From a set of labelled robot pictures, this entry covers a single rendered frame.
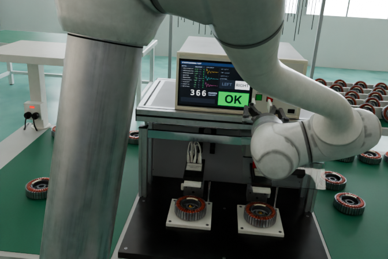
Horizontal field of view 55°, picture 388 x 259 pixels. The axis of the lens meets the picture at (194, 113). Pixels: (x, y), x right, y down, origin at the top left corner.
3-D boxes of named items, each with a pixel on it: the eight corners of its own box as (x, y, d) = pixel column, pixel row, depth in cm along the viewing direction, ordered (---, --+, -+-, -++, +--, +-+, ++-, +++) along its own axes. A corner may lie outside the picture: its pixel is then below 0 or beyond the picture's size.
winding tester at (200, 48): (299, 119, 130) (308, 60, 123) (174, 109, 133) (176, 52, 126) (283, 87, 167) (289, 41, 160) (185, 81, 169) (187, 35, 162)
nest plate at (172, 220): (210, 230, 125) (210, 227, 125) (165, 226, 126) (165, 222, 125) (212, 205, 139) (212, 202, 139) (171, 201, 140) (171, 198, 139)
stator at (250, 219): (278, 230, 125) (279, 221, 124) (243, 226, 126) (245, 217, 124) (273, 210, 135) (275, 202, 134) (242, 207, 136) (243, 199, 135)
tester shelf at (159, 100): (330, 136, 129) (333, 124, 127) (135, 120, 133) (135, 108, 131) (305, 98, 170) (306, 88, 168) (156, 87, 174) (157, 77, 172)
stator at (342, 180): (336, 194, 155) (338, 186, 153) (312, 182, 163) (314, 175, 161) (350, 186, 161) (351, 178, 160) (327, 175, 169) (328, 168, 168)
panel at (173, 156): (305, 189, 153) (317, 120, 143) (145, 175, 157) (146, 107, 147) (305, 187, 154) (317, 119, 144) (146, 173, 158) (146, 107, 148)
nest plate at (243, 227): (283, 237, 124) (284, 234, 123) (238, 233, 124) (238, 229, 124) (278, 210, 138) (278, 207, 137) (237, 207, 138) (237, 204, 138)
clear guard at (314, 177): (325, 190, 107) (329, 172, 105) (241, 183, 109) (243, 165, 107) (303, 143, 138) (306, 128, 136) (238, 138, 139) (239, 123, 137)
